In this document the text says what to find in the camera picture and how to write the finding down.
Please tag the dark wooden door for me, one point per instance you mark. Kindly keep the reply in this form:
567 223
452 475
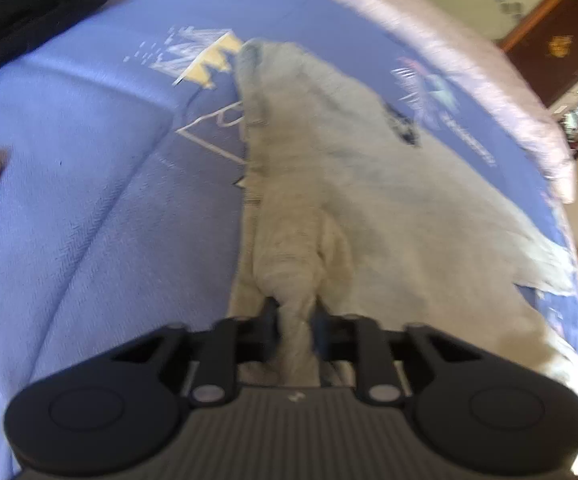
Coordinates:
559 50

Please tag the black cloth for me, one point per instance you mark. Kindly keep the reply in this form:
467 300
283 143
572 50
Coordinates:
24 5

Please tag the blue printed bedsheet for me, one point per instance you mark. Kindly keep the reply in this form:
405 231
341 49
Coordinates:
94 185

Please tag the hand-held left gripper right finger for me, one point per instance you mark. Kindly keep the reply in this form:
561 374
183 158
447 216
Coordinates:
322 332

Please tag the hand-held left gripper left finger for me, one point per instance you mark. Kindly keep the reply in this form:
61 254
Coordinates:
268 330

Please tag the grey pants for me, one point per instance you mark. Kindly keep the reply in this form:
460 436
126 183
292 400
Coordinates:
369 210

